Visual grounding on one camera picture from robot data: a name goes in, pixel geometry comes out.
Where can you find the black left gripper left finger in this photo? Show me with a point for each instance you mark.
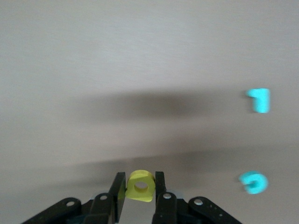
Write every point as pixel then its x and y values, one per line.
pixel 102 207

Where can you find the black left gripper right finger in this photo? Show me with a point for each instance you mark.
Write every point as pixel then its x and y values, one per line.
pixel 168 205

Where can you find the yellow letter a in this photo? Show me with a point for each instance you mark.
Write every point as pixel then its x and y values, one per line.
pixel 140 191

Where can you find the teal letter c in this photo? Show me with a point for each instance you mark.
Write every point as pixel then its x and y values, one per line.
pixel 254 183

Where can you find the teal letter r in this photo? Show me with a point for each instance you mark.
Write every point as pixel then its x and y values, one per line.
pixel 260 100

